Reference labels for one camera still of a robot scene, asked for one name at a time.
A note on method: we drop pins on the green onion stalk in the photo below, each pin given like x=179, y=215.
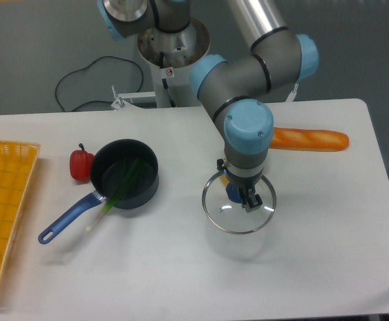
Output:
x=129, y=176

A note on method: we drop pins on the glass pot lid blue knob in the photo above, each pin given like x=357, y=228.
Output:
x=222, y=206

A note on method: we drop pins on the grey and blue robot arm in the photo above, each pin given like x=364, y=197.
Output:
x=247, y=125

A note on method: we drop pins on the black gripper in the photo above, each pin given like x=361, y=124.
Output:
x=245, y=180

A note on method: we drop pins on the orange baguette bread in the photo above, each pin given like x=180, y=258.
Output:
x=309, y=140

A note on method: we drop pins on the yellow bell pepper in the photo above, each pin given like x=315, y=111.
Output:
x=223, y=179

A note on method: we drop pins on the dark pot with blue handle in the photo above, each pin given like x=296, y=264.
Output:
x=104, y=175

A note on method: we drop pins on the red bell pepper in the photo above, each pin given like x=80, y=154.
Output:
x=80, y=164

